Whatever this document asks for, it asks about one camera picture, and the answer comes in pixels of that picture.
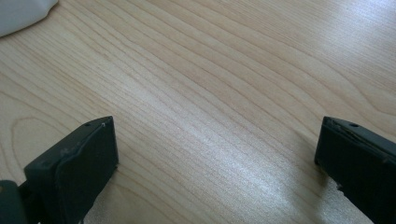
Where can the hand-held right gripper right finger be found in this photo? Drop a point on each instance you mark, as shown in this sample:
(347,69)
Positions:
(361,165)

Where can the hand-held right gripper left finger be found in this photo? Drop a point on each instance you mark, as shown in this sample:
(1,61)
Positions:
(81,165)

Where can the white pump bottle blue cap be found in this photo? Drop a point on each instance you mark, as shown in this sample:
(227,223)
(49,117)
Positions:
(18,14)

